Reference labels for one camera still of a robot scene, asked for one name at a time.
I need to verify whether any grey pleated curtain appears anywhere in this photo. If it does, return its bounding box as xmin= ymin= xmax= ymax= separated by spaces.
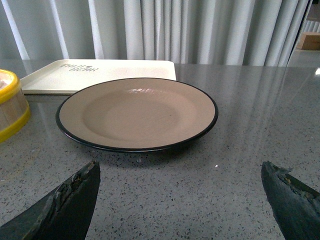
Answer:
xmin=0 ymin=0 xmax=311 ymax=66

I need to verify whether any yellow-rimmed wooden steamer basket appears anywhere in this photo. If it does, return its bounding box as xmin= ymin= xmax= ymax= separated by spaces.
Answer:
xmin=0 ymin=69 xmax=31 ymax=142

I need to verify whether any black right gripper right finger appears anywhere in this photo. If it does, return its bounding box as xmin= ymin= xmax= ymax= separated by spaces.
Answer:
xmin=261 ymin=161 xmax=320 ymax=240

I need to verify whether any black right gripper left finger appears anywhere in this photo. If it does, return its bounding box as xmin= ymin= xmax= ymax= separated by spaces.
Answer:
xmin=0 ymin=161 xmax=101 ymax=240

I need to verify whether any white gauze steamer liner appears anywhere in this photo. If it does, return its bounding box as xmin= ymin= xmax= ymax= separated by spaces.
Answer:
xmin=0 ymin=76 xmax=11 ymax=90

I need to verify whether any cream rectangular serving tray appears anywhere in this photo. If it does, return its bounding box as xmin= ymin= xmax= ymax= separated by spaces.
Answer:
xmin=20 ymin=59 xmax=176 ymax=95

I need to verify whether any brown cardboard box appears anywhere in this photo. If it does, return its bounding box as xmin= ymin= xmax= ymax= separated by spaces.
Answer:
xmin=296 ymin=32 xmax=320 ymax=51

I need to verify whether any beige plate with black rim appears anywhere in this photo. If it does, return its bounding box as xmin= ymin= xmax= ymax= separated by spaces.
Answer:
xmin=55 ymin=77 xmax=219 ymax=153

